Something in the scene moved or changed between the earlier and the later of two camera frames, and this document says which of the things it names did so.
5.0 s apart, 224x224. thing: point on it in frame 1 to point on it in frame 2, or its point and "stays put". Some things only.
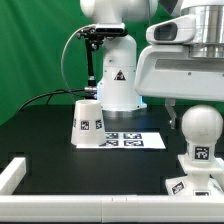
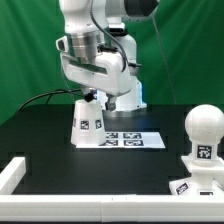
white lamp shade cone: [88, 123] stays put
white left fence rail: [13, 174] stays put
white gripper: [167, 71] to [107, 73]
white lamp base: [203, 179] stays put
